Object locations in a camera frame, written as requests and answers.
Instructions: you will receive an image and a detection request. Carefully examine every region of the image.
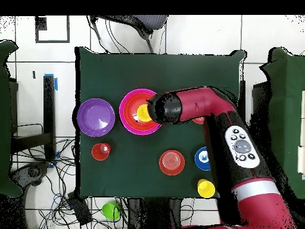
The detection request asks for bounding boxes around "green plastic cup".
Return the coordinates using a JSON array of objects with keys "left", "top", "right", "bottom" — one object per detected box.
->
[{"left": 101, "top": 202, "right": 122, "bottom": 221}]

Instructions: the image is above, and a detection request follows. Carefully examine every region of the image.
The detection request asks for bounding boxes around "orange plastic cup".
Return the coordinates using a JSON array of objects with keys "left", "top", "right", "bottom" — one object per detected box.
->
[{"left": 91, "top": 142, "right": 112, "bottom": 162}]

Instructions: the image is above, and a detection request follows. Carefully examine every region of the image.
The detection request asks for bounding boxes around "grey office chair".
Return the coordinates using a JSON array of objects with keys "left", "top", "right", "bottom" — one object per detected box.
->
[{"left": 89, "top": 15, "right": 169, "bottom": 54}]

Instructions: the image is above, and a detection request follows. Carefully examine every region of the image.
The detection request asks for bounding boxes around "yellow plastic cup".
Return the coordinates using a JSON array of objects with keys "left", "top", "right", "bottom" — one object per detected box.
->
[
  {"left": 136, "top": 104, "right": 153, "bottom": 123},
  {"left": 197, "top": 178, "right": 216, "bottom": 199}
]

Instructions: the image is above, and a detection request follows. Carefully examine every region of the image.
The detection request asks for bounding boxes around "dark green table cloth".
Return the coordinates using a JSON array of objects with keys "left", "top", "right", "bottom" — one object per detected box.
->
[{"left": 74, "top": 46, "right": 247, "bottom": 200}]

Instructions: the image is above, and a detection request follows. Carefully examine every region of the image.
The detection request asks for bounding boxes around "large orange plastic bowl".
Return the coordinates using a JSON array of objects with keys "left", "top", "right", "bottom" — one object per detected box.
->
[{"left": 123, "top": 92, "right": 163, "bottom": 132}]

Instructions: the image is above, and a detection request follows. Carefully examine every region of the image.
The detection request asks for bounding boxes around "black chair base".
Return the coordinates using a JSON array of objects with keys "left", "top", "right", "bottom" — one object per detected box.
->
[{"left": 10, "top": 161, "right": 50, "bottom": 191}]

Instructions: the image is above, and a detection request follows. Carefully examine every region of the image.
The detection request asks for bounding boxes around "black metal post frame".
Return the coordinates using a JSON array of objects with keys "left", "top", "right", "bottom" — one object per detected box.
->
[{"left": 9, "top": 75, "right": 57, "bottom": 162}]

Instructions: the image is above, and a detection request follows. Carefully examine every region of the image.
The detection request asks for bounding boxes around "blue plastic bowl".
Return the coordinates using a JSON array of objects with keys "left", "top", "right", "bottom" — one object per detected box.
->
[{"left": 194, "top": 146, "right": 212, "bottom": 172}]

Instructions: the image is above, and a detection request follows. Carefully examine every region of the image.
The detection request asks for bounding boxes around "black floor box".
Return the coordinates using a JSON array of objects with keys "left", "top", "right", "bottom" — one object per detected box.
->
[{"left": 67, "top": 191, "right": 93, "bottom": 226}]

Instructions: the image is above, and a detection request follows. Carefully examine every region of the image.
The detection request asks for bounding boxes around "dark green side cloth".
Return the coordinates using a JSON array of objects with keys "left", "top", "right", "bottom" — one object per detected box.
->
[
  {"left": 0, "top": 39, "right": 23, "bottom": 198},
  {"left": 259, "top": 47, "right": 305, "bottom": 200}
]

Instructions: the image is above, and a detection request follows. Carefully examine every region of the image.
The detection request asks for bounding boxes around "purple plastic bowl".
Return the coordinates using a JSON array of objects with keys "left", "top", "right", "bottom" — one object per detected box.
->
[{"left": 76, "top": 98, "right": 116, "bottom": 138}]

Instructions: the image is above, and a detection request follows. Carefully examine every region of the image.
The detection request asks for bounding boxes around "large pink plastic bowl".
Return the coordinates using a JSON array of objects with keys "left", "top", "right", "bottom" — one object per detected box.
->
[{"left": 119, "top": 88, "right": 165, "bottom": 136}]

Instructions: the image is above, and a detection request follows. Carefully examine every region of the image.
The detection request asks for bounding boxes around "tangle of floor cables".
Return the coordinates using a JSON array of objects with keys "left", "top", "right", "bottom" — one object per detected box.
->
[{"left": 11, "top": 138, "right": 127, "bottom": 229}]

